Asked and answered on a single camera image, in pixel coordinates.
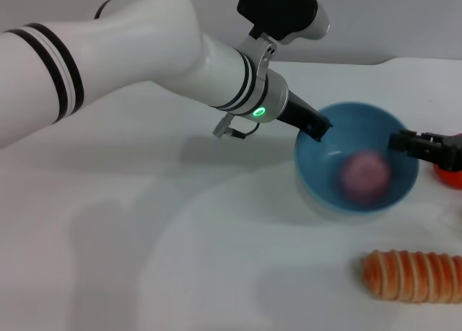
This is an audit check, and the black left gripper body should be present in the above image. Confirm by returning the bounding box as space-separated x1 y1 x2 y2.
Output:
275 91 321 131

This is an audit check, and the blue bowl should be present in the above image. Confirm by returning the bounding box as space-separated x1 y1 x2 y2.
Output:
293 100 420 214

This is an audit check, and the pink toy peach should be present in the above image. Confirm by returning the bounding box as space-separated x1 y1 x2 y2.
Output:
336 151 392 203

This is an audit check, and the red toy fruit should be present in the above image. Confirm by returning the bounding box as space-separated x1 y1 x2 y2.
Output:
432 164 462 190

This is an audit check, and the orange striped toy bread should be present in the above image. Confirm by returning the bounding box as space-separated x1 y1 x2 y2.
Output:
360 249 462 305

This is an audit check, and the black wrist cable with plugs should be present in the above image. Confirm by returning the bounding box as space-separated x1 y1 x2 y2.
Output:
212 114 261 141

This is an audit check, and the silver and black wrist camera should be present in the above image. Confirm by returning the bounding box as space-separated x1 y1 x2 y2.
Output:
235 0 331 46

